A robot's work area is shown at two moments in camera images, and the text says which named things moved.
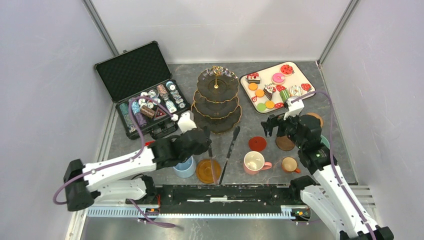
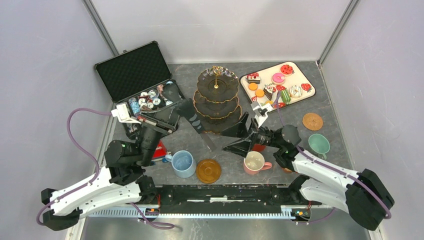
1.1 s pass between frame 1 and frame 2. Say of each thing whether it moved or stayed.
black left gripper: moved
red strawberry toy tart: stayed
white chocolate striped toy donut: stayed
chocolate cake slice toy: stayed
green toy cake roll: stayed
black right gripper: moved
